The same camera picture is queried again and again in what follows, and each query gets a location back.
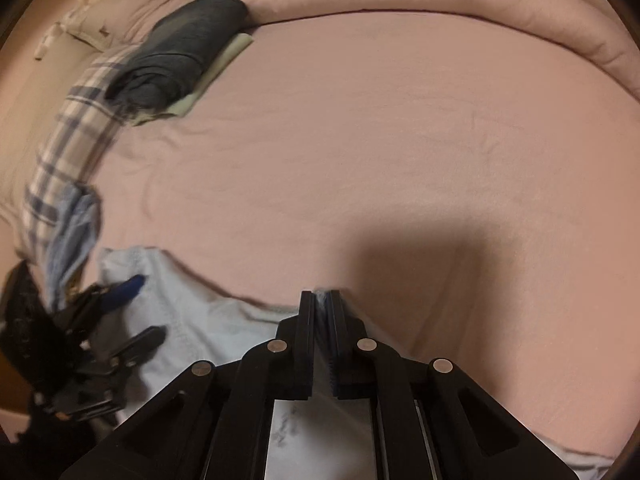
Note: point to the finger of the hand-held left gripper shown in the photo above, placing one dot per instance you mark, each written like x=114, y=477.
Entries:
x=125, y=287
x=142, y=340

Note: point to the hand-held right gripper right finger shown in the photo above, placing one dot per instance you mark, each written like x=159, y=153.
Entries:
x=334, y=350

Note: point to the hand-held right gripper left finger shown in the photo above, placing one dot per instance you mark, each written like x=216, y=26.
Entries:
x=309, y=345

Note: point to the light blue denim pants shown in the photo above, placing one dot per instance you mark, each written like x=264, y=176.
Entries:
x=200, y=320

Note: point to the dark grey folded pants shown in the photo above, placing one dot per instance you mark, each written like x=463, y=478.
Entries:
x=180, y=45

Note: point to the blue crumpled cloth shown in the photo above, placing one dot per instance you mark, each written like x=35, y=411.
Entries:
x=72, y=240

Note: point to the plaid cloth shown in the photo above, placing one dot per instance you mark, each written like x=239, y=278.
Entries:
x=75, y=135

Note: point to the pink bed sheet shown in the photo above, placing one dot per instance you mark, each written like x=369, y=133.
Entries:
x=350, y=160

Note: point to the light green folded cloth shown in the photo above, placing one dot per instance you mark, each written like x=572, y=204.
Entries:
x=220, y=67

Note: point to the beige pillow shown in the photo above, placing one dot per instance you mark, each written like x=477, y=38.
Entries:
x=105, y=10

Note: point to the pink comforter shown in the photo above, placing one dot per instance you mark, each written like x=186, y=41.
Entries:
x=450, y=5

